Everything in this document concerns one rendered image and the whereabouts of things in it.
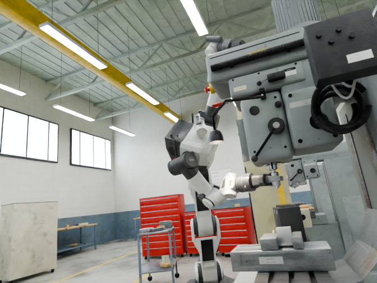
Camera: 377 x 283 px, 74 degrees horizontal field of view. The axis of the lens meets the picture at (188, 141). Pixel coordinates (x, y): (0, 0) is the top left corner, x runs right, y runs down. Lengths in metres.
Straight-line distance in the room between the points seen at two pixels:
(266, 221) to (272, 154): 1.88
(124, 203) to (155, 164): 2.36
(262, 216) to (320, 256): 1.98
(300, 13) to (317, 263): 1.06
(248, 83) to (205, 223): 1.01
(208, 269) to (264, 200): 1.27
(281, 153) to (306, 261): 0.42
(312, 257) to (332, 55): 0.68
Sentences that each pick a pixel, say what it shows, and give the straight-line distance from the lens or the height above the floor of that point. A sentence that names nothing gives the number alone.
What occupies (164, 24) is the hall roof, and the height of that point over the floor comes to 6.18.
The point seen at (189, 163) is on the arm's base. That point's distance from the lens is 1.43.
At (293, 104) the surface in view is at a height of 1.53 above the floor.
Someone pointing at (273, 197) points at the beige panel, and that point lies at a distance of 2.96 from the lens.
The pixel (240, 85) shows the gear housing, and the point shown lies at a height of 1.68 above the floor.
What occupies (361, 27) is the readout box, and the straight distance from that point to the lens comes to 1.05.
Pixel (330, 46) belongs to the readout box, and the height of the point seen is 1.62.
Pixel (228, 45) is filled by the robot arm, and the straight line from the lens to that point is 1.48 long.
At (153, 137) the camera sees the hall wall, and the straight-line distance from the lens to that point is 11.93.
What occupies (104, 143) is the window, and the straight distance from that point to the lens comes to 12.48.
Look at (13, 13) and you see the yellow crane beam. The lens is 5.85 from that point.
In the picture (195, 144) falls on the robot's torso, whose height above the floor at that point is 1.52.
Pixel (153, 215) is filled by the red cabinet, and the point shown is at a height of 1.01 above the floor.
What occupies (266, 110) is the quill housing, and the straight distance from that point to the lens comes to 1.20.
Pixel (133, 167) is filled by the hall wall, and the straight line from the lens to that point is 12.24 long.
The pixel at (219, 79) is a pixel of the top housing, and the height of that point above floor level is 1.74.
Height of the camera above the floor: 1.16
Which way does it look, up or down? 14 degrees up
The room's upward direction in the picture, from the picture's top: 6 degrees counter-clockwise
